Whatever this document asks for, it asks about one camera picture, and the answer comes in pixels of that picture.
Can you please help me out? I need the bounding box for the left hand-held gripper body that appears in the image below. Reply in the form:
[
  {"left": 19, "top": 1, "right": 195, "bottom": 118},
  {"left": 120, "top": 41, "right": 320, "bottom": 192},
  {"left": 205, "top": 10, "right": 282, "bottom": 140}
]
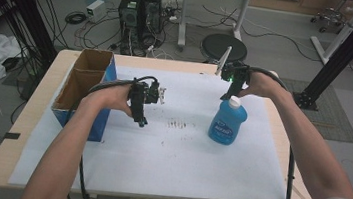
[{"left": 126, "top": 76, "right": 170, "bottom": 112}]

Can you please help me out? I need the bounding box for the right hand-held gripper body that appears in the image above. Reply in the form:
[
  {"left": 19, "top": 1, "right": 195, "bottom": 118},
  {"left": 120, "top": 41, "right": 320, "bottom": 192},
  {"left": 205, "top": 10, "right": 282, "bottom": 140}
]
[{"left": 213, "top": 44, "right": 256, "bottom": 88}]

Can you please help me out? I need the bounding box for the black tape strip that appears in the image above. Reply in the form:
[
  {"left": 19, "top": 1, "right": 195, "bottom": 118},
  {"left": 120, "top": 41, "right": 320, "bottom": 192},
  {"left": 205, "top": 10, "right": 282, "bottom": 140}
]
[{"left": 0, "top": 130, "right": 22, "bottom": 146}]

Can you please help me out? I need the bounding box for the white metal stand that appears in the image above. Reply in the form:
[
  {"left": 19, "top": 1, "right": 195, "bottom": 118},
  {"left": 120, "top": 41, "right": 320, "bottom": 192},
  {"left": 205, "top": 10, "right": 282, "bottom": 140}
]
[{"left": 306, "top": 0, "right": 353, "bottom": 69}]

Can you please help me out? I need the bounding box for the grey floor mat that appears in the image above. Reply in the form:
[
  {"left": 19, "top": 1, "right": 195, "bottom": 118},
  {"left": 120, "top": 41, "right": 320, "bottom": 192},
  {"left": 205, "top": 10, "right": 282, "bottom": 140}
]
[{"left": 273, "top": 77, "right": 353, "bottom": 145}]

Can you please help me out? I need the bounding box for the coiled black cable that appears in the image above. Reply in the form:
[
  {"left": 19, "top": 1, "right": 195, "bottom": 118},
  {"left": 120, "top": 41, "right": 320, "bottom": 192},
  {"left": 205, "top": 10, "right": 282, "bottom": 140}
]
[{"left": 63, "top": 8, "right": 89, "bottom": 27}]

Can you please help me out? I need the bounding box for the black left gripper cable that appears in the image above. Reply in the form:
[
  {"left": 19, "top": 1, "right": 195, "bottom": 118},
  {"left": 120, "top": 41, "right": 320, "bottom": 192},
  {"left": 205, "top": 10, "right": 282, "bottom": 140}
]
[{"left": 66, "top": 67, "right": 162, "bottom": 199}]

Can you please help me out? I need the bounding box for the person's right hand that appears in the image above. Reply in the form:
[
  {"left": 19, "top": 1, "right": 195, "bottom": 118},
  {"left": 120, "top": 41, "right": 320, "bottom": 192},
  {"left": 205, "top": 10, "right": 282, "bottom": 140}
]
[{"left": 236, "top": 69, "right": 294, "bottom": 105}]

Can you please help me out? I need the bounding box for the black metal frame post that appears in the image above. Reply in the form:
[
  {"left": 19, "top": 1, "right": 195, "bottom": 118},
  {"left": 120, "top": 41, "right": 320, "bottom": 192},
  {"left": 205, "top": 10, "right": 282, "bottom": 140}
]
[
  {"left": 0, "top": 0, "right": 65, "bottom": 64},
  {"left": 291, "top": 0, "right": 353, "bottom": 117}
]

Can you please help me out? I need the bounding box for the blue bottle with white cap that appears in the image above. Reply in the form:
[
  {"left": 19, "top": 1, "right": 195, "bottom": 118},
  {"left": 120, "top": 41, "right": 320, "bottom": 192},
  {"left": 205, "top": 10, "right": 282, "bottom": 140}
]
[{"left": 206, "top": 93, "right": 251, "bottom": 149}]

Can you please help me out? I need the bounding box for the person's left hand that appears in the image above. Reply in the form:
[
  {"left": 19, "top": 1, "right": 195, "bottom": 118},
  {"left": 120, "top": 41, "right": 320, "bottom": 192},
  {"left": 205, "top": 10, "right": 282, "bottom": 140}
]
[{"left": 78, "top": 78, "right": 138, "bottom": 119}]

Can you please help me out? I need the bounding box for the white paper sheet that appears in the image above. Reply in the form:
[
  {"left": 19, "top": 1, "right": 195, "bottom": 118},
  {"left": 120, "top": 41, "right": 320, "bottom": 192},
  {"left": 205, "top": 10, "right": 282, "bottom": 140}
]
[{"left": 7, "top": 53, "right": 300, "bottom": 199}]

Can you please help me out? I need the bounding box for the blue cardboard box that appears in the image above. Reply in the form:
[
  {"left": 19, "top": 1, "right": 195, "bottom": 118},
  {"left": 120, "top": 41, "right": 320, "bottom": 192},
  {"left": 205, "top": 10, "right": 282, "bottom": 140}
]
[{"left": 46, "top": 44, "right": 122, "bottom": 144}]

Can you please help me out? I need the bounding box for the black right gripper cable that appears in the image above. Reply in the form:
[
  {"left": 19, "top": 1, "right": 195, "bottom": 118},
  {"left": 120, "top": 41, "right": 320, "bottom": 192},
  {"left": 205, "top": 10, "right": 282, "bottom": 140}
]
[{"left": 233, "top": 64, "right": 307, "bottom": 199}]

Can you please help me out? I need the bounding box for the black round stool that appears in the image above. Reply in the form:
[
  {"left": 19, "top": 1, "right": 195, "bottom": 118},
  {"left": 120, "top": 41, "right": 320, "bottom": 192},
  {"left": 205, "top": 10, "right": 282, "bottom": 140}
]
[{"left": 198, "top": 31, "right": 251, "bottom": 68}]

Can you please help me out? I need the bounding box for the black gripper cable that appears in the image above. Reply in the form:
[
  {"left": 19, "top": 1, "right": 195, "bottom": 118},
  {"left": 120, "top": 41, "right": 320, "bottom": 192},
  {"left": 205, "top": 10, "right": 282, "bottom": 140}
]
[
  {"left": 233, "top": 64, "right": 307, "bottom": 199},
  {"left": 66, "top": 67, "right": 162, "bottom": 199}
]

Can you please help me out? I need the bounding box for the office chair wheel base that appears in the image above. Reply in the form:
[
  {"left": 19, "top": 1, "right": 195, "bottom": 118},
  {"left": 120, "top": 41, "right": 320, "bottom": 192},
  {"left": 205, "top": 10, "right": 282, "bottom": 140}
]
[{"left": 308, "top": 3, "right": 349, "bottom": 36}]

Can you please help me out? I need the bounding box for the black computer tower green label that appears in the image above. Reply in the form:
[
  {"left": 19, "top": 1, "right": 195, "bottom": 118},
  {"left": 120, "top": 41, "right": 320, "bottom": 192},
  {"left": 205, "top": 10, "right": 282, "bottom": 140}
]
[{"left": 115, "top": 0, "right": 145, "bottom": 32}]

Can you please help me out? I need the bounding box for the small white device box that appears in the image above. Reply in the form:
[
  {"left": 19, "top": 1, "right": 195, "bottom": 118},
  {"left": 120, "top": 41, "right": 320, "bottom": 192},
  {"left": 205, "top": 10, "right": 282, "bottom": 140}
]
[{"left": 84, "top": 0, "right": 109, "bottom": 25}]

